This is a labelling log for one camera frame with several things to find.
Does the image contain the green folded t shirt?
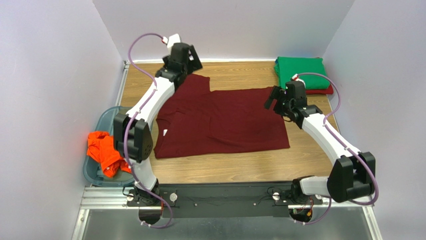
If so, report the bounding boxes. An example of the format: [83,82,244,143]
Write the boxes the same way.
[274,56,330,91]

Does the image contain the teal plastic bin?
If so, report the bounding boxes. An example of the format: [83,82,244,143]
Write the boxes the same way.
[82,105,155,187]

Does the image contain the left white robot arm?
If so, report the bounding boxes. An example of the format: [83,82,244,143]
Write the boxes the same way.
[113,42,203,206]

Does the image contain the red folded t shirt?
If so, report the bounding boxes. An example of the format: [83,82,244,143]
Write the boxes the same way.
[306,84,334,95]

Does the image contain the maroon t shirt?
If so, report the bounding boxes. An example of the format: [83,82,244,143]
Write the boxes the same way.
[154,74,290,159]

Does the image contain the aluminium rail frame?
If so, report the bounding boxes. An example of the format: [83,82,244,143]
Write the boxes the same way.
[72,187,382,240]

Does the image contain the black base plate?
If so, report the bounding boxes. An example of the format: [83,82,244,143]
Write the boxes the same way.
[138,180,325,225]

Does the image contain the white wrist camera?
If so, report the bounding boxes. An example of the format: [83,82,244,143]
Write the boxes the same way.
[291,74,306,85]
[161,33,182,54]

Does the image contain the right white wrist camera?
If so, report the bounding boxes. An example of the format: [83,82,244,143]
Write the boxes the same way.
[291,74,306,85]

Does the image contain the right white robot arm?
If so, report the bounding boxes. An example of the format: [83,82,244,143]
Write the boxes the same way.
[264,80,378,203]

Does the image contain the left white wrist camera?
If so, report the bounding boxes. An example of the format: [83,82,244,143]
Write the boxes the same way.
[161,33,182,54]

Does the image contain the orange t shirt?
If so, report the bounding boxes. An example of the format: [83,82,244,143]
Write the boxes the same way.
[86,131,132,178]

